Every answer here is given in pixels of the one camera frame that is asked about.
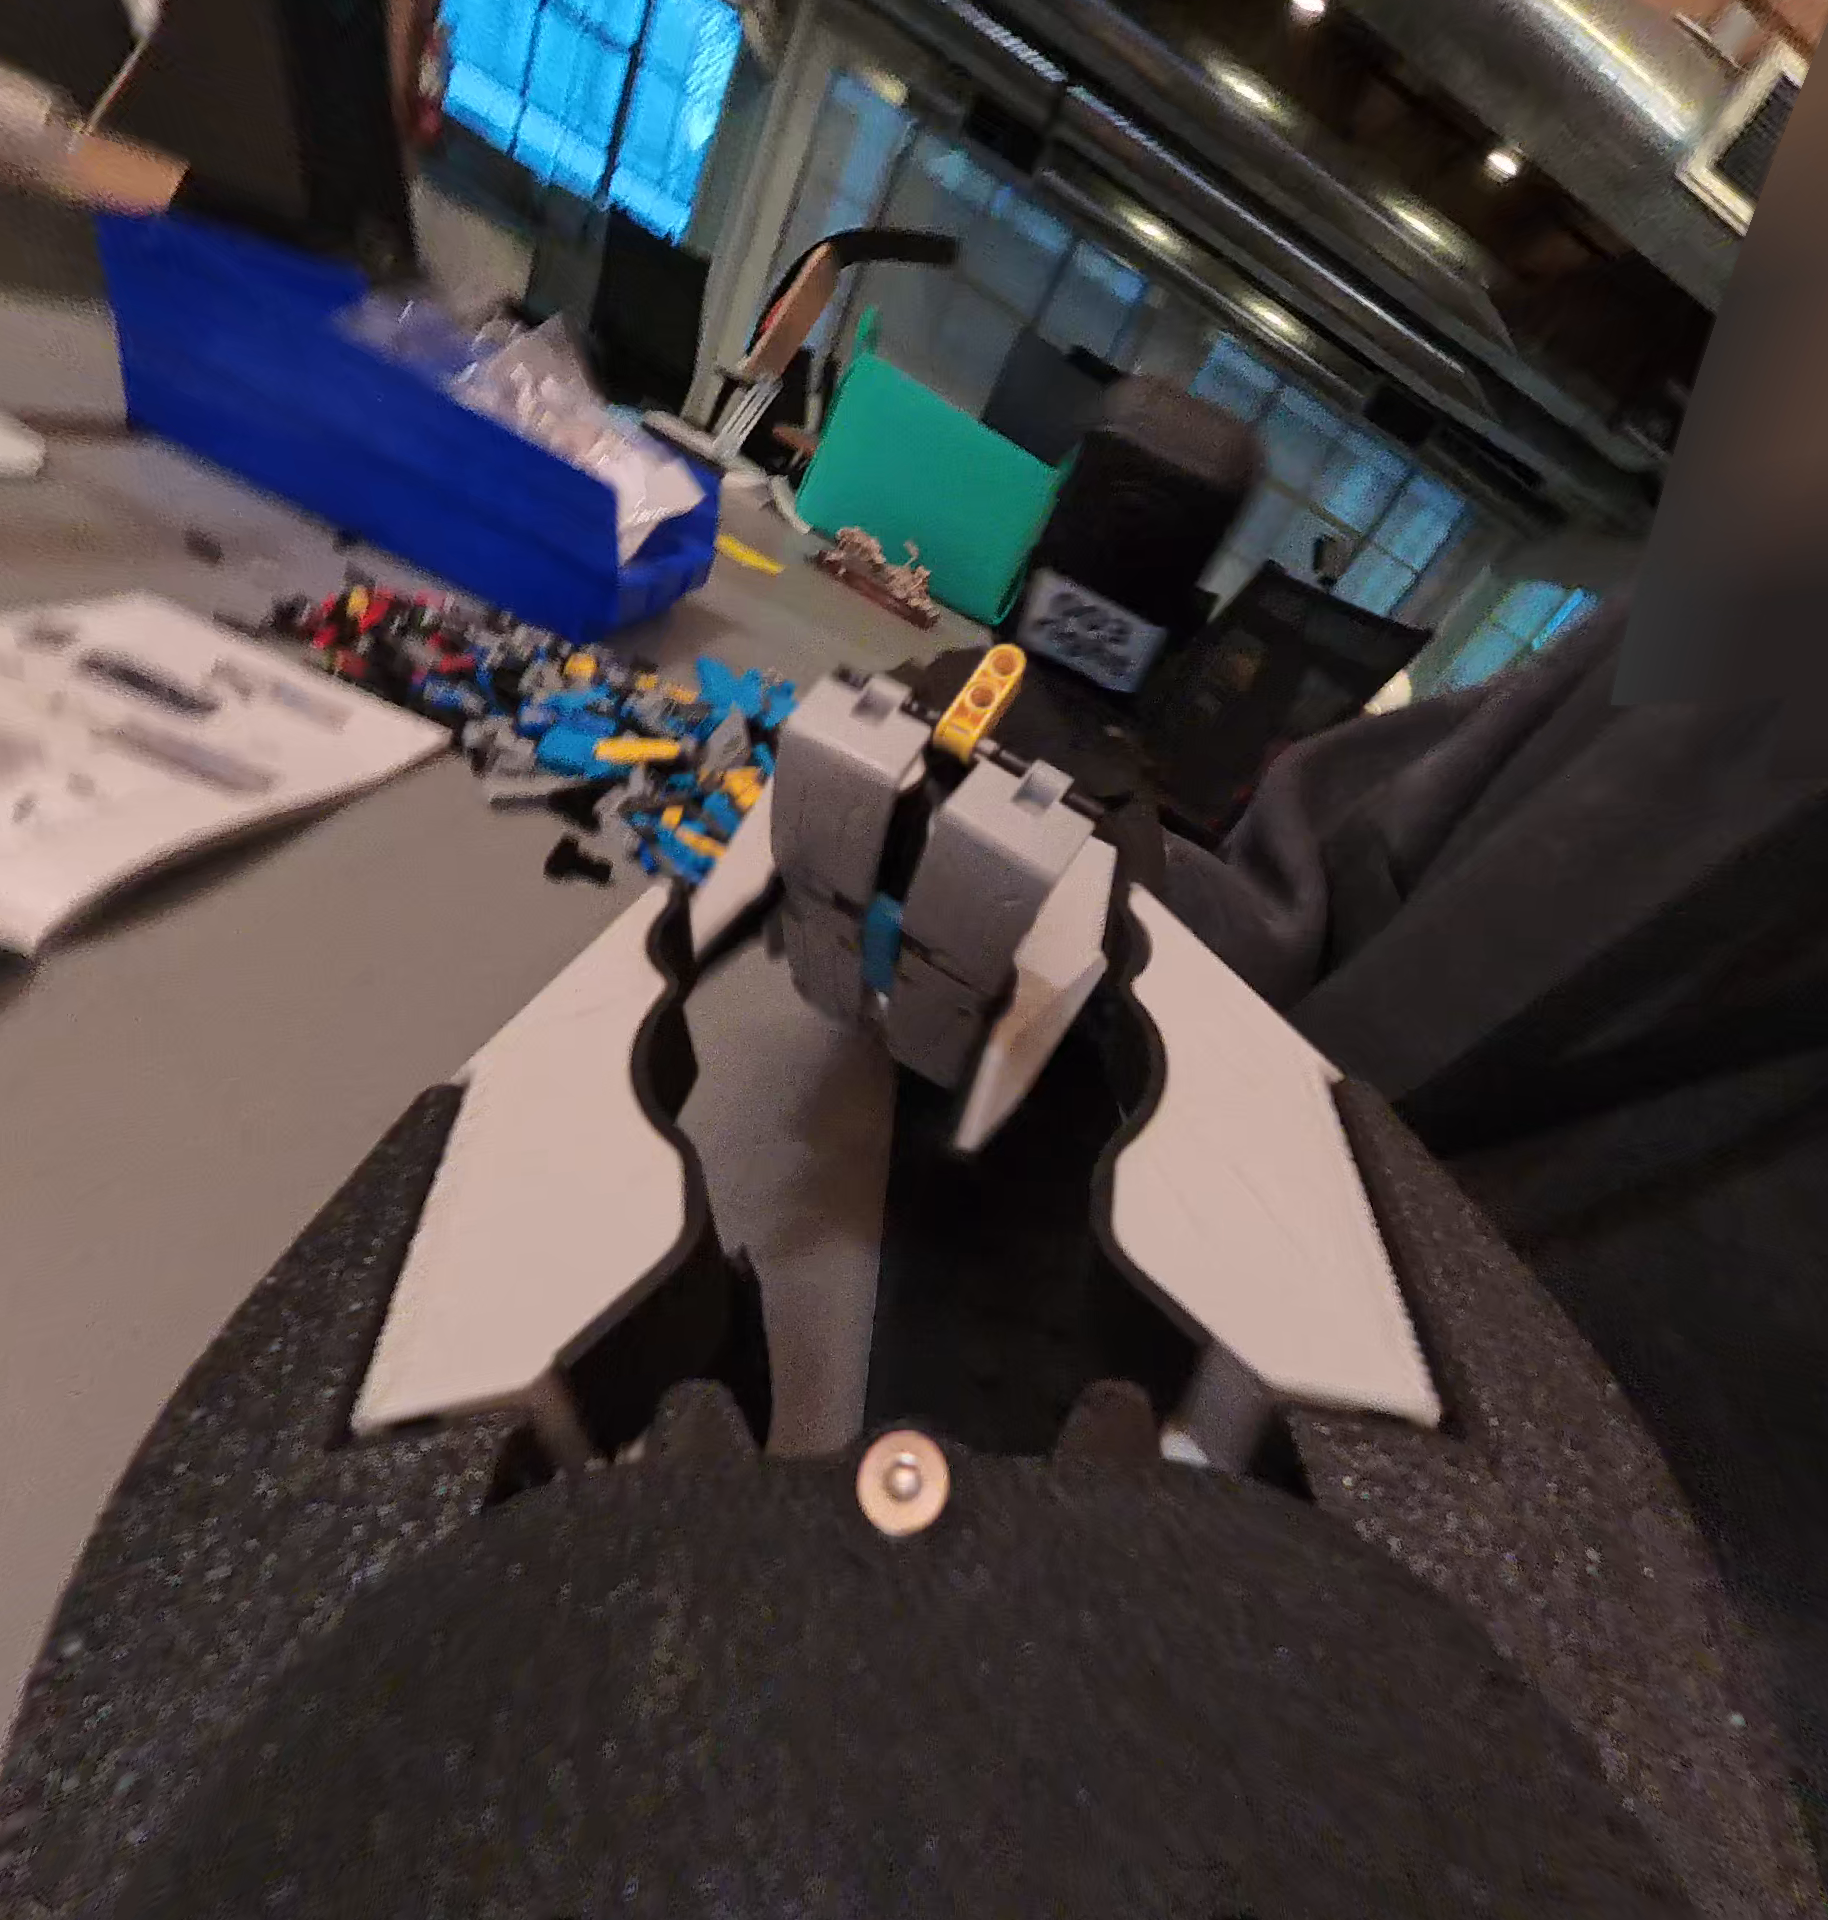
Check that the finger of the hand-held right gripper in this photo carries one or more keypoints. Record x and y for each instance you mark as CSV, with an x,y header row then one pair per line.
x,y
734,886
1041,991

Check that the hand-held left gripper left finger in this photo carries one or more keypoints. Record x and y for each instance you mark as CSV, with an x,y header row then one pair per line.
x,y
538,1200

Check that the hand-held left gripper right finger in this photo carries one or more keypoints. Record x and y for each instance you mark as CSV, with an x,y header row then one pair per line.
x,y
1259,1200

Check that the grey blue toy assembly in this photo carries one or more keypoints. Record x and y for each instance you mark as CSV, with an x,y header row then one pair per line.
x,y
989,871

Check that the yellow toy connector pin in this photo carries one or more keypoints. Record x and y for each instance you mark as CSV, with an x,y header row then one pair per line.
x,y
981,696

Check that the pile of toy bricks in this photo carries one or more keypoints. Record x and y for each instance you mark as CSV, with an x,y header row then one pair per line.
x,y
599,721

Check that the small brown model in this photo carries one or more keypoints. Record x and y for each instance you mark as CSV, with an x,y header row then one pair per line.
x,y
876,571

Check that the yellow sticky note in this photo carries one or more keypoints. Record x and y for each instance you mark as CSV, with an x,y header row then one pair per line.
x,y
748,555

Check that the plywood stand with black arc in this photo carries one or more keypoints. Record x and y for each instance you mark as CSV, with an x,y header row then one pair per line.
x,y
793,315

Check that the person's grey sweatshirt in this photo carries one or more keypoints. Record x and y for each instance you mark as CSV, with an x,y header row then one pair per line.
x,y
1679,1200

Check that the clear plastic bag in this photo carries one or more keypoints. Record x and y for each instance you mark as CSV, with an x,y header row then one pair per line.
x,y
553,390

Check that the open instruction booklet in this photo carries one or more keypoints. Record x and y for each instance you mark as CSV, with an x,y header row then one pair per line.
x,y
134,751

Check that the blue storage bin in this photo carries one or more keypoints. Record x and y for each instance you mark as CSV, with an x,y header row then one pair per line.
x,y
328,420

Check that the white air vent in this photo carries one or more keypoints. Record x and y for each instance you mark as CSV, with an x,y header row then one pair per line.
x,y
1746,135

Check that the black wall screen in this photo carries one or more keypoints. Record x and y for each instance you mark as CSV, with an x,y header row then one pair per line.
x,y
1049,397

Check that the metal ventilation duct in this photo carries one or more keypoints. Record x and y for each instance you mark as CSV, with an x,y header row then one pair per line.
x,y
1574,91

